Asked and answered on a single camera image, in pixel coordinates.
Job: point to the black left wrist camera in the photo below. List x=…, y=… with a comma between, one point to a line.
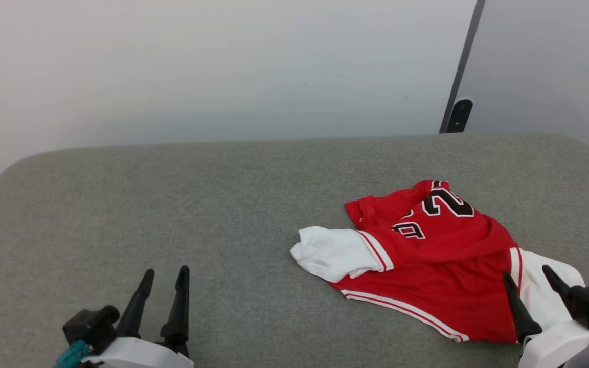
x=92, y=327

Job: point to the red basketball jersey white trim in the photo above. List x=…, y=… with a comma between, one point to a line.
x=437, y=266

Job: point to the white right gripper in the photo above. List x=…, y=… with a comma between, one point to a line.
x=555, y=345

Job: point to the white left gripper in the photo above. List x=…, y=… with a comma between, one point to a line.
x=141, y=355

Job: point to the teal left camera connector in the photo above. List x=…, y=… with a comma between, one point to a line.
x=72, y=355

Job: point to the black wall bracket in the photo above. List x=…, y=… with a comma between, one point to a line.
x=459, y=115

